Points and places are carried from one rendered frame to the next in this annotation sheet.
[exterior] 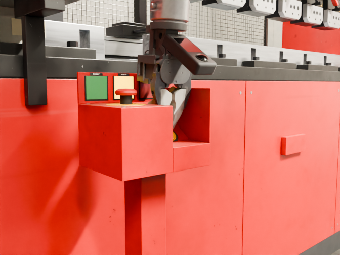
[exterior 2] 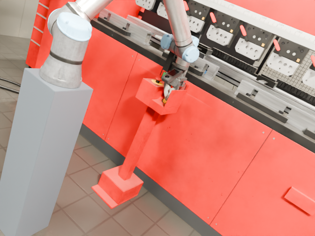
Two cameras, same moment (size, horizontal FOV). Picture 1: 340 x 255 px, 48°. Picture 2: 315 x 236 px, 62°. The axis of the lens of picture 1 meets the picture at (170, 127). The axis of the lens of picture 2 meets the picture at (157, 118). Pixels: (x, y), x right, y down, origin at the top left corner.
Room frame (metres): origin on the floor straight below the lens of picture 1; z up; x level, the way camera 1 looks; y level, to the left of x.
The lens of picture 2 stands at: (0.21, -1.27, 1.15)
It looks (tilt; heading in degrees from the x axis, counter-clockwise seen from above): 22 degrees down; 67
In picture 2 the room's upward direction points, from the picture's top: 24 degrees clockwise
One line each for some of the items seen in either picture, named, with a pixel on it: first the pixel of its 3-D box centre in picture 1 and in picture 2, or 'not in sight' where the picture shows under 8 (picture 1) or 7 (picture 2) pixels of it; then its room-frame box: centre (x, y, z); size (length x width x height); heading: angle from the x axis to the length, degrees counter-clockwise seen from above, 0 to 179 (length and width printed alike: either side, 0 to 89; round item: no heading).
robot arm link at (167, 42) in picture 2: not in sight; (174, 44); (0.65, -0.05, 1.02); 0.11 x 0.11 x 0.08; 15
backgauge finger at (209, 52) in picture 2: not in sight; (198, 47); (1.01, 0.48, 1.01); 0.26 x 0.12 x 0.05; 42
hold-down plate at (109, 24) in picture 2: not in sight; (113, 26); (0.45, 0.79, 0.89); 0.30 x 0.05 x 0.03; 132
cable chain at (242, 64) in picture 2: not in sight; (233, 60); (1.33, 0.50, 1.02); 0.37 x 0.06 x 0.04; 132
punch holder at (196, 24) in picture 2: not in sight; (197, 17); (0.87, 0.40, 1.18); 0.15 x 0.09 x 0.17; 132
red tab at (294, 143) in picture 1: (294, 143); (301, 201); (1.46, -0.48, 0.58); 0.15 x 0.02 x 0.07; 132
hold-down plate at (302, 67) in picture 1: (318, 68); not in sight; (1.79, -0.70, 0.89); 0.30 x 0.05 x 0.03; 132
